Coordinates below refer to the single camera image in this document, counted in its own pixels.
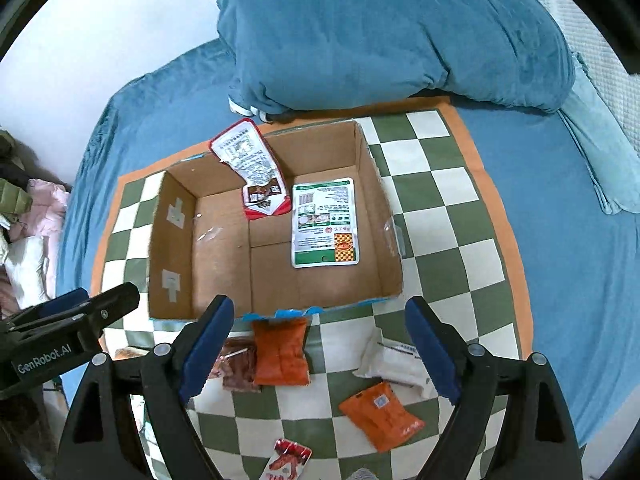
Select red white small packet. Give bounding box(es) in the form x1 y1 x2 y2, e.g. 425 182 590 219
259 438 312 480

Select blue duvet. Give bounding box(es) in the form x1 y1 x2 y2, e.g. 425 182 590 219
217 0 575 116

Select orange QR code packet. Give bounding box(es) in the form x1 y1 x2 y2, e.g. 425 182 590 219
338 382 425 453

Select light blue pillow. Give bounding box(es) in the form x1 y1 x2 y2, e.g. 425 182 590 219
559 52 639 214

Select pile of clothes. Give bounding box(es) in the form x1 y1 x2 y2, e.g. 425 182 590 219
1 130 70 318

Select orange snack packet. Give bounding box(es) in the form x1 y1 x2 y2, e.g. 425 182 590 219
252 318 310 386

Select white beige snack packet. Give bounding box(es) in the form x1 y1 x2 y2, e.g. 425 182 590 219
352 327 435 399

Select green white checkered mat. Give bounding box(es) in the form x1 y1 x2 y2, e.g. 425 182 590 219
92 99 533 479

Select blue milk cardboard box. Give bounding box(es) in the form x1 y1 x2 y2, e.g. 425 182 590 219
148 122 402 320

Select green white packet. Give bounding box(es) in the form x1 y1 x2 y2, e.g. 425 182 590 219
291 178 359 269

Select red white snack pouch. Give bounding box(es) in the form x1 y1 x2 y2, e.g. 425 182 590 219
209 118 292 220

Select dark red jerky packet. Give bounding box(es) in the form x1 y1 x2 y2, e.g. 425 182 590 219
208 337 262 393

